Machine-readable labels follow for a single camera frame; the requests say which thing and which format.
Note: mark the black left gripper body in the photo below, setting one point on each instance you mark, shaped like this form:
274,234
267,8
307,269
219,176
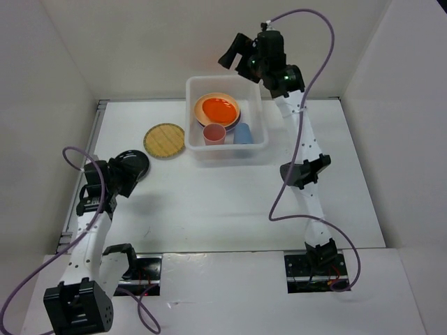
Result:
111,185

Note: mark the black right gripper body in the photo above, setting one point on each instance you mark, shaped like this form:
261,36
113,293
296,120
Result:
252,67

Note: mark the black round plate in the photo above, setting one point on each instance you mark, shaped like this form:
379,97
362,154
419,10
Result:
135,162

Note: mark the round bamboo mat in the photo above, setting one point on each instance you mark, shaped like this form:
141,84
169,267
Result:
164,141

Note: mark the beige plastic plate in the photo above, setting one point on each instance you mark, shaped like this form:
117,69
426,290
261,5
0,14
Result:
199,102

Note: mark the orange plastic plate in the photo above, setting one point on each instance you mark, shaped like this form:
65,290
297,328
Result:
219,110

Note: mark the purple plastic plate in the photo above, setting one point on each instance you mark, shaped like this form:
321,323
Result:
203,120

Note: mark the blue plastic cup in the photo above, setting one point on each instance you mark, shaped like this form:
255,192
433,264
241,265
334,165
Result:
242,134

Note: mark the pink plastic cup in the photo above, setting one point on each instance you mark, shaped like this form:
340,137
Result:
214,134

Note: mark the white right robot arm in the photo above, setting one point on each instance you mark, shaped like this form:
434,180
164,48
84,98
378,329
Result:
301,174

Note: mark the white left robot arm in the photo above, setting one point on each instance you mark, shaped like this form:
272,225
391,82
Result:
81,303

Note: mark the translucent white plastic bin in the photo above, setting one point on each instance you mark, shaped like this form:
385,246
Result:
248,96

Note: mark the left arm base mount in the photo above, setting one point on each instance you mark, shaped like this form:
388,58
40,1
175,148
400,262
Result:
144,278

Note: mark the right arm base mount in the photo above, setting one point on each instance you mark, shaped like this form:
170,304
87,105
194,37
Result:
302,278

